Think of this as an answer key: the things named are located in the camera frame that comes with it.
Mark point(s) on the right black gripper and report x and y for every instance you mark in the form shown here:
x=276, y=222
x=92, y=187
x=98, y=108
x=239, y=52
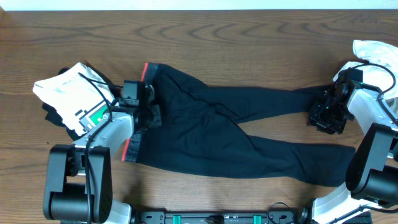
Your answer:
x=315, y=119

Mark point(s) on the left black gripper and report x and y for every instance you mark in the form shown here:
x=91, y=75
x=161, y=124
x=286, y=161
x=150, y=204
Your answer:
x=153, y=115

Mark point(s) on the black leggings red waistband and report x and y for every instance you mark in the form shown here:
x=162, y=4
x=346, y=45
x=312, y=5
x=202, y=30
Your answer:
x=200, y=132

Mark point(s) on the white garment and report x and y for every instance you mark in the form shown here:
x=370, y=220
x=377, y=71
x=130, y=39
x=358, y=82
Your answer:
x=383, y=54

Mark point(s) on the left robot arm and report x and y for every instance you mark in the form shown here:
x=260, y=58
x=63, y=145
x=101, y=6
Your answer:
x=78, y=186

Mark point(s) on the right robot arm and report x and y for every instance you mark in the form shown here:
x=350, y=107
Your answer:
x=371, y=184

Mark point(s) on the white folded pixel-print t-shirt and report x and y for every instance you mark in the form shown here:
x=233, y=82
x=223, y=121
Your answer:
x=78, y=96

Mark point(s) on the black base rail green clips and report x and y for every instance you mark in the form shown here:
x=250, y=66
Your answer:
x=283, y=217

